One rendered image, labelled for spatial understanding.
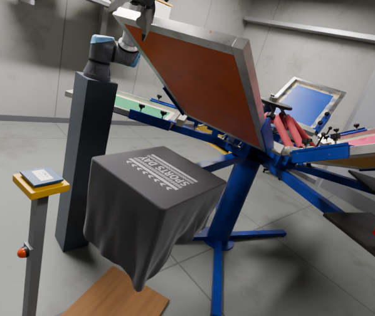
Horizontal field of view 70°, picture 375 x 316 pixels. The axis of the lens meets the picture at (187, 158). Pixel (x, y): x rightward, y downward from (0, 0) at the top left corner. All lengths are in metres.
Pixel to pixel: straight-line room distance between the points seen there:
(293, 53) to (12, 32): 4.37
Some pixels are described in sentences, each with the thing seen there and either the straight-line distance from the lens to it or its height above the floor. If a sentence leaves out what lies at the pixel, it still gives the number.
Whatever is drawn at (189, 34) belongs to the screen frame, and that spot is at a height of 1.53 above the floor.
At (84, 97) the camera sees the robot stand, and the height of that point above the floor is 1.10.
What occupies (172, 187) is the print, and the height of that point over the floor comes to 0.95.
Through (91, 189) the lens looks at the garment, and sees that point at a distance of 1.29.
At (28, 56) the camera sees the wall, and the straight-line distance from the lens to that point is 4.12.
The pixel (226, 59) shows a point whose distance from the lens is 0.91.
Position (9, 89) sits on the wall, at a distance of 4.17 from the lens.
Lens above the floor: 1.48
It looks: 21 degrees down
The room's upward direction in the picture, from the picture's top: 17 degrees clockwise
